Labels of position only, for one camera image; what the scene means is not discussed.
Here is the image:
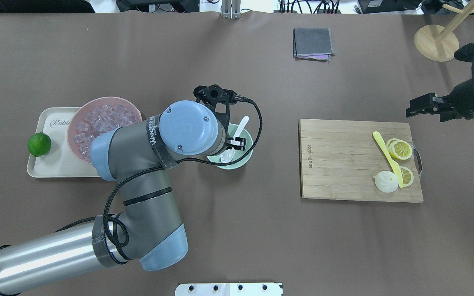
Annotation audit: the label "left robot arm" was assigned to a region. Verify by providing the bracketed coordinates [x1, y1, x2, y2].
[0, 99, 233, 296]

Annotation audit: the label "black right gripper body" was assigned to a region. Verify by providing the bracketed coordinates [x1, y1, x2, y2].
[440, 79, 474, 122]

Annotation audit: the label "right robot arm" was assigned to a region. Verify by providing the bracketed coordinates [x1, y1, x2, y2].
[406, 75, 474, 122]

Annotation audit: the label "cream plastic tray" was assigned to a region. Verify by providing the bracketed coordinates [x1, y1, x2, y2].
[27, 107, 99, 178]

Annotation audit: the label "back lemon slice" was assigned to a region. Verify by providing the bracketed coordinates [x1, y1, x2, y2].
[400, 166, 414, 188]

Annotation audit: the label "clear ice cubes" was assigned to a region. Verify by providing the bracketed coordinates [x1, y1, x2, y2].
[69, 104, 140, 163]

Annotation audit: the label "white ceramic spoon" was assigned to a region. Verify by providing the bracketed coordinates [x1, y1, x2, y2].
[220, 116, 250, 163]

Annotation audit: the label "white steamed bun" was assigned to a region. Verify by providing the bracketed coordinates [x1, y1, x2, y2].
[374, 171, 399, 193]

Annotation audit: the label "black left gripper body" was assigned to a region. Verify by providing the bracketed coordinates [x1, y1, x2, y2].
[222, 123, 237, 150]

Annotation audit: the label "green lime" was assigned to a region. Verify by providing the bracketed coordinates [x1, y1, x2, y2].
[28, 132, 51, 157]

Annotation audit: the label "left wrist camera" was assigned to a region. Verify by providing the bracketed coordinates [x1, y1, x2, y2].
[193, 85, 249, 126]

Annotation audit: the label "yellow plastic knife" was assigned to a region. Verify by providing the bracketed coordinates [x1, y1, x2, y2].
[372, 131, 404, 188]

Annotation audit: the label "pink bowl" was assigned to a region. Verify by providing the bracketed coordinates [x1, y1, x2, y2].
[67, 96, 142, 164]

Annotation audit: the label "lemon slice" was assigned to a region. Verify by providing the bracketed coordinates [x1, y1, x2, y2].
[387, 138, 413, 160]
[400, 166, 414, 188]

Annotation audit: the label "single clear ice cube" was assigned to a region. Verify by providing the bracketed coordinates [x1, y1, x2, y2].
[219, 148, 236, 163]

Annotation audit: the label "wooden mug tree stand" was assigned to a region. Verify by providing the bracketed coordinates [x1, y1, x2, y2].
[414, 0, 474, 62]

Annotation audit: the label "bamboo cutting board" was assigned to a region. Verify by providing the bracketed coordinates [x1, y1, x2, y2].
[299, 119, 424, 204]

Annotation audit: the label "front lemon slice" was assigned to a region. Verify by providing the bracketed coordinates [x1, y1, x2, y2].
[387, 138, 413, 160]

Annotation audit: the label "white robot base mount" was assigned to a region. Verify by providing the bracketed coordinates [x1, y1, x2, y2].
[174, 282, 283, 296]

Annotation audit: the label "mint green bowl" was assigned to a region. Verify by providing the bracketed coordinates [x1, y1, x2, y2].
[207, 123, 254, 170]

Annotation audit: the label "grey folded cloth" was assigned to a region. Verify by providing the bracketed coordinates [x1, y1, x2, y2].
[292, 28, 336, 61]

